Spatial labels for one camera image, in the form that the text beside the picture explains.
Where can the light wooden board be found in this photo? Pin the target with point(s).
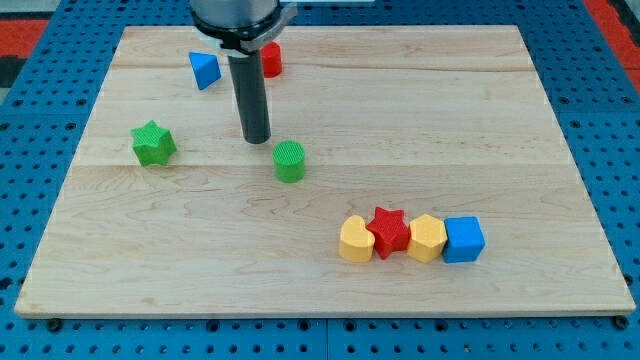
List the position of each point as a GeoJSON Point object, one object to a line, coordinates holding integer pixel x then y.
{"type": "Point", "coordinates": [449, 121]}

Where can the yellow hexagon block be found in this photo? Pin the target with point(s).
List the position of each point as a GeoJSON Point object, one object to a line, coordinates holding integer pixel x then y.
{"type": "Point", "coordinates": [428, 237]}

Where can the green star block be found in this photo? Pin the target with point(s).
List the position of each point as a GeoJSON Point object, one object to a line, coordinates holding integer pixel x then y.
{"type": "Point", "coordinates": [152, 144]}

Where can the red cylinder block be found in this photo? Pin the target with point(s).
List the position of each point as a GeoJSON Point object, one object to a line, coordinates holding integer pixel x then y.
{"type": "Point", "coordinates": [271, 60]}

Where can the yellow heart block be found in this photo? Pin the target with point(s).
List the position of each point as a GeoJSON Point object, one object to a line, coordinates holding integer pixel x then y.
{"type": "Point", "coordinates": [356, 242]}

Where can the blue triangle block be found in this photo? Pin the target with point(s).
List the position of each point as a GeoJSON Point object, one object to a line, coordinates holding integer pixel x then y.
{"type": "Point", "coordinates": [206, 69]}

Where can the blue cube block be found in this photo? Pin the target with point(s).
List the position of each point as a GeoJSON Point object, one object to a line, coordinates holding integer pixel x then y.
{"type": "Point", "coordinates": [465, 239]}

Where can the green cylinder block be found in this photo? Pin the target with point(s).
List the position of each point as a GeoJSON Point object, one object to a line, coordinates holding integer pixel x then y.
{"type": "Point", "coordinates": [289, 161]}

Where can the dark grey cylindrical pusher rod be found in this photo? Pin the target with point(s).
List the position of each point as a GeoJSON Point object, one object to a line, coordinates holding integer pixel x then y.
{"type": "Point", "coordinates": [249, 87]}

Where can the red star block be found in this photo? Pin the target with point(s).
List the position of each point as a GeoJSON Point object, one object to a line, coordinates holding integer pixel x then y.
{"type": "Point", "coordinates": [390, 230]}

